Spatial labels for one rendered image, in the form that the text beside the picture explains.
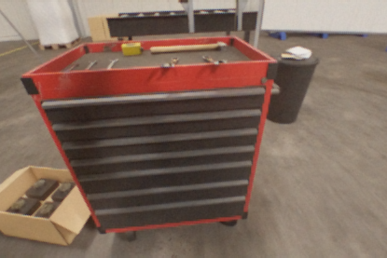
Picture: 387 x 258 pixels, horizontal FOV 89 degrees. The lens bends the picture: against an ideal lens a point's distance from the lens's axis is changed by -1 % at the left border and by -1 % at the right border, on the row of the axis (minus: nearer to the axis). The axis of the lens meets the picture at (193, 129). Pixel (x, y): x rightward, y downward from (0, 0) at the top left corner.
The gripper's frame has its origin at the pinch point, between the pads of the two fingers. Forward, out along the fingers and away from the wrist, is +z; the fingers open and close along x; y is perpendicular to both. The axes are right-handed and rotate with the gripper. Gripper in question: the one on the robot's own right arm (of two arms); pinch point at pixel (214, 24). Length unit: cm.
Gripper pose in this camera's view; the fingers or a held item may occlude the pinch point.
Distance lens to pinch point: 64.5
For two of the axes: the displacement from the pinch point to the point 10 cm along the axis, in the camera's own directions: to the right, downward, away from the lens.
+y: 1.0, 3.6, -9.3
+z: 0.5, 9.3, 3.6
